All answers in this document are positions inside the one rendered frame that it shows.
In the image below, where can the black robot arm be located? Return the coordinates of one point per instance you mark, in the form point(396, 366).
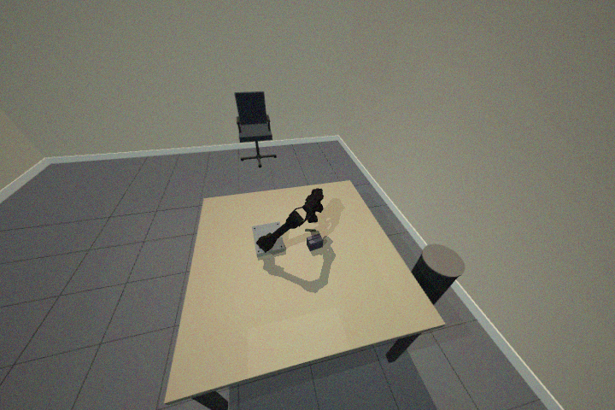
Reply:
point(293, 221)

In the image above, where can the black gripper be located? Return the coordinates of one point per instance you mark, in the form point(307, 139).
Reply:
point(312, 217)

